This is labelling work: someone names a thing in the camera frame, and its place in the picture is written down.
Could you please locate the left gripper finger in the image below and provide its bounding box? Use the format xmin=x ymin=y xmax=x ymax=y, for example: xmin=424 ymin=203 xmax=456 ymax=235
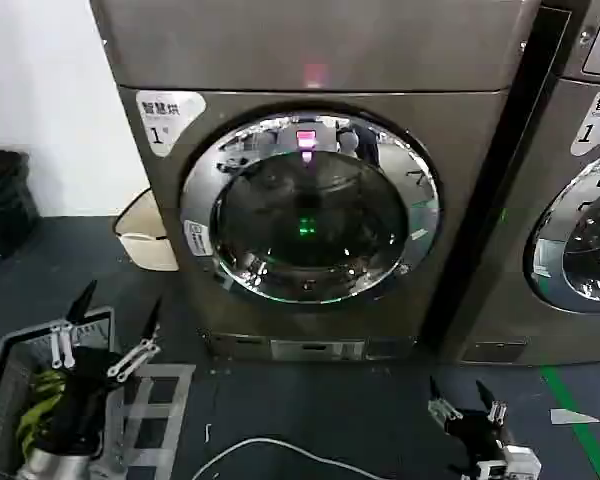
xmin=105 ymin=295 xmax=163 ymax=384
xmin=49 ymin=279 xmax=99 ymax=370

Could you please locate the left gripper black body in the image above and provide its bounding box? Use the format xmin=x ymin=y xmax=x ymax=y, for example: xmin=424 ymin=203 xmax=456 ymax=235
xmin=42 ymin=347 xmax=127 ymax=449

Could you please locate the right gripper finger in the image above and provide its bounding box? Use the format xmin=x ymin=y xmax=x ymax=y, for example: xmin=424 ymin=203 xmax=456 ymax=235
xmin=427 ymin=374 xmax=464 ymax=424
xmin=474 ymin=379 xmax=508 ymax=427

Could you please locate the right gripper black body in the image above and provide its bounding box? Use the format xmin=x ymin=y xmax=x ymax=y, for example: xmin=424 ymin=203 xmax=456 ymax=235
xmin=442 ymin=405 xmax=512 ymax=466

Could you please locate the grey plastic laundry basket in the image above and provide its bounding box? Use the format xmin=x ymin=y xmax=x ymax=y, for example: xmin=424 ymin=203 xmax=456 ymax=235
xmin=0 ymin=305 xmax=197 ymax=480

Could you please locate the green cloth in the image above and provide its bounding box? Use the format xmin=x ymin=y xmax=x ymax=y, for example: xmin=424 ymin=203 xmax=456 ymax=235
xmin=17 ymin=368 xmax=67 ymax=444

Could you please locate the grey paper scrap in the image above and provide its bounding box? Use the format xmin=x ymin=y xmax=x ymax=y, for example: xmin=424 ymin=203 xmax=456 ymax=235
xmin=549 ymin=408 xmax=600 ymax=427

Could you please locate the green floor tape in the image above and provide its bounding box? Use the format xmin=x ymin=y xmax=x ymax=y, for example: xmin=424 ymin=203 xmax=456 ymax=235
xmin=538 ymin=363 xmax=600 ymax=480

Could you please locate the cream plastic bin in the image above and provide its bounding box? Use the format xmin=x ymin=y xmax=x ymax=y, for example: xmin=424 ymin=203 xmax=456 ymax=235
xmin=113 ymin=187 xmax=179 ymax=272

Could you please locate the small white door label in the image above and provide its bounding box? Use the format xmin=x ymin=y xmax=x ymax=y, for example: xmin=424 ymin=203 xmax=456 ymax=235
xmin=184 ymin=219 xmax=212 ymax=259

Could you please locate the dryer lower service flap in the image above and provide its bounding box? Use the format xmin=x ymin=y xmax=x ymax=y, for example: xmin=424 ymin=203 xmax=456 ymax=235
xmin=268 ymin=338 xmax=367 ymax=362

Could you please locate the black stacked crate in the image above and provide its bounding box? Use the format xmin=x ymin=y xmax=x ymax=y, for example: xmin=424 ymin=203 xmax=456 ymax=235
xmin=0 ymin=144 xmax=44 ymax=257

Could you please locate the round glass dryer door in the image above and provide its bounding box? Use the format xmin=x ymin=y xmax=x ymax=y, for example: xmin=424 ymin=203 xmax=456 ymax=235
xmin=523 ymin=149 xmax=600 ymax=314
xmin=178 ymin=112 xmax=444 ymax=305

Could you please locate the white numbered sticker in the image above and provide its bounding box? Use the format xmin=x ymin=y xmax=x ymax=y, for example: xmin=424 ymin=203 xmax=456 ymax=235
xmin=569 ymin=84 xmax=600 ymax=158
xmin=135 ymin=90 xmax=206 ymax=158

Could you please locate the grey dryer with control panel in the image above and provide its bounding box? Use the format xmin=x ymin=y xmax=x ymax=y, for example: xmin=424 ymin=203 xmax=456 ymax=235
xmin=449 ymin=0 xmax=600 ymax=366

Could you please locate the grey dryer with pink light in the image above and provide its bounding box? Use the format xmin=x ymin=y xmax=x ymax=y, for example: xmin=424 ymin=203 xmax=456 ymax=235
xmin=90 ymin=0 xmax=544 ymax=374

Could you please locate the white cable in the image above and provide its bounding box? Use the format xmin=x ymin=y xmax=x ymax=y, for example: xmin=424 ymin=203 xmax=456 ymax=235
xmin=191 ymin=436 xmax=362 ymax=480

